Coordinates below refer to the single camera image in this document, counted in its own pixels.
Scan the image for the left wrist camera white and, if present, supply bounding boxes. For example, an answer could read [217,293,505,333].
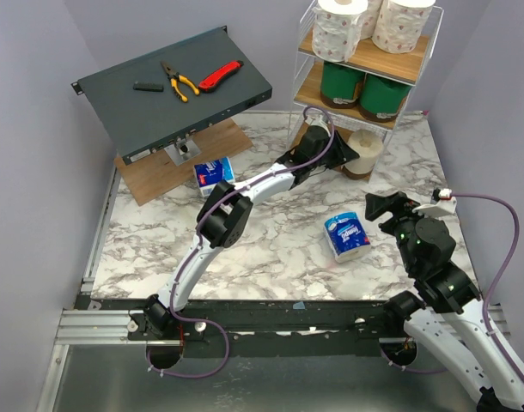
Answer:
[306,125,331,138]

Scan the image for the white wire wooden shelf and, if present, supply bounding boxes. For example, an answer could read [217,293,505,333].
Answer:
[286,0,444,184]

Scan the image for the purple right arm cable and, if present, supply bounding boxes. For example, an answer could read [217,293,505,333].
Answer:
[380,192,524,394]

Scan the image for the beige brown paper roll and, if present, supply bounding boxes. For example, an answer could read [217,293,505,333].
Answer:
[342,129,384,179]

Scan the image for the short floral paper roll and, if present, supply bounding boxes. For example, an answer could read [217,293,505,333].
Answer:
[312,0,368,63]

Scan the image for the red black utility knife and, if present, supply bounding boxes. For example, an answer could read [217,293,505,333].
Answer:
[198,60,244,93]

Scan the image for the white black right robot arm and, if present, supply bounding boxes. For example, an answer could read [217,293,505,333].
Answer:
[365,189,524,411]

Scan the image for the large floral paper roll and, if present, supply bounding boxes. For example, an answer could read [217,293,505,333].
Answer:
[371,0,436,54]

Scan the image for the green roll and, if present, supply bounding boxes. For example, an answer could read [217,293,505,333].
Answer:
[358,74,411,123]
[320,62,365,109]

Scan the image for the black aluminium mounting rail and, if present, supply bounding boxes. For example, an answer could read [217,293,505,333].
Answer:
[56,300,417,367]

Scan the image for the blue Tempo roll right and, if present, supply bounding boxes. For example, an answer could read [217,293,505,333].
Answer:
[324,212,371,263]

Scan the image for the blue tempo roll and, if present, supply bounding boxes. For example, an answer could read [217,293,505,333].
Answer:
[324,212,371,263]
[193,157,235,197]

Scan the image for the blue Tempo roll left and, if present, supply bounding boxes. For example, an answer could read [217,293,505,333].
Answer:
[193,157,235,197]

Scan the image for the yellow handled pliers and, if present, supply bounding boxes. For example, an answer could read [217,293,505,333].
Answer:
[160,61,200,103]

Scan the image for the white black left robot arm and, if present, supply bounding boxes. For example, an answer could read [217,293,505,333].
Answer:
[143,125,359,339]

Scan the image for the dark grey rack panel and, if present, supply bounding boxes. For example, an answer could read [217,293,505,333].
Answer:
[71,27,272,165]

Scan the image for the grey metal stand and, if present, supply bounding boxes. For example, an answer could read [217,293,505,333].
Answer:
[164,137,201,166]

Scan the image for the small black connector block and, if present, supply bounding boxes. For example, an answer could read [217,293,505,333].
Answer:
[132,82,164,93]

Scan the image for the wooden base board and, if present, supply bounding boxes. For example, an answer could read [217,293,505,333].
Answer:
[114,119,253,206]

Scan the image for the green roll front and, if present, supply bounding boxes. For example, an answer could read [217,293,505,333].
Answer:
[358,74,411,123]

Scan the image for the small floral paper roll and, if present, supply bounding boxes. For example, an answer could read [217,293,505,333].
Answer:
[360,0,382,39]

